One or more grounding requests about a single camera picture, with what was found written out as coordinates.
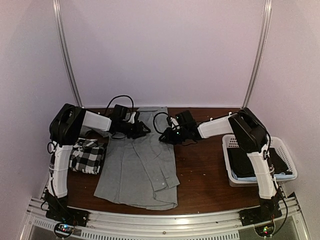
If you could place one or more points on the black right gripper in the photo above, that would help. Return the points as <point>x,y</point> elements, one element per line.
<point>169,138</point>

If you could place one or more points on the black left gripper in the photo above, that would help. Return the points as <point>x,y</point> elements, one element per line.
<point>138,130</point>

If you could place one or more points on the grey long sleeve shirt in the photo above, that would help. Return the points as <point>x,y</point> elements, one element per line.
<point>141,172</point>

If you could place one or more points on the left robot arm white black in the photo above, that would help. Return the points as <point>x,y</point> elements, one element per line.
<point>65,130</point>

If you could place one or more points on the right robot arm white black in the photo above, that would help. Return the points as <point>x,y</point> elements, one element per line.
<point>251,136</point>

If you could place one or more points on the white plastic laundry basket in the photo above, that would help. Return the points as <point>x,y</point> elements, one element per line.
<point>229,141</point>

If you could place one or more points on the black white plaid folded shirt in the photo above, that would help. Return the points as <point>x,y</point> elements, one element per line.
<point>87,156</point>

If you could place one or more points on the black shirt in basket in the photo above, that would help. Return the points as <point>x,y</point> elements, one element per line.
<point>242,167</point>

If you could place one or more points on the light blue shirt in basket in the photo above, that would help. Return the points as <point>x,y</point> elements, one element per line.
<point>280,177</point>

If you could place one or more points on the right circuit board with LEDs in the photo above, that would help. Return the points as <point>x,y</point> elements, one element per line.
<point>265,230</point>

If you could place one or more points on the circuit board with leds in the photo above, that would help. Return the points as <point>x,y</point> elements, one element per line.
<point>265,230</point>
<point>63,230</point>

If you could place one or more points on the left circuit board with LEDs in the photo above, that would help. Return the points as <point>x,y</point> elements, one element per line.
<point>63,230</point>

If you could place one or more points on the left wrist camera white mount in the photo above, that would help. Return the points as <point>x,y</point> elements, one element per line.
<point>134,117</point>

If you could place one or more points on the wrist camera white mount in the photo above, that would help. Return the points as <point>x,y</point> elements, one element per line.
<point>134,117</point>
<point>172,122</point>

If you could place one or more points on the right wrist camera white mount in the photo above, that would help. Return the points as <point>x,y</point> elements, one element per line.
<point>172,122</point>

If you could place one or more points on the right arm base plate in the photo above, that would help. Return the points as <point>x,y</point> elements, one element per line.
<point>265,212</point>

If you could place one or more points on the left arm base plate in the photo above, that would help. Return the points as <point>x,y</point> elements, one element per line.
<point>70,216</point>

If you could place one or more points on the front aluminium rail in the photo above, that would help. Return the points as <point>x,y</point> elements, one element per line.
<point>223,225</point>

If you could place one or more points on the left aluminium frame post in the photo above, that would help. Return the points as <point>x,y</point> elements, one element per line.
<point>65,52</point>

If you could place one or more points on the aluminium frame post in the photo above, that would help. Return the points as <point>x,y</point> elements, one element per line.
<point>65,52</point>
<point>264,31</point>

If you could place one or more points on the right aluminium frame post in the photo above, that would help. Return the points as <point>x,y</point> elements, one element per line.
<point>264,31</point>

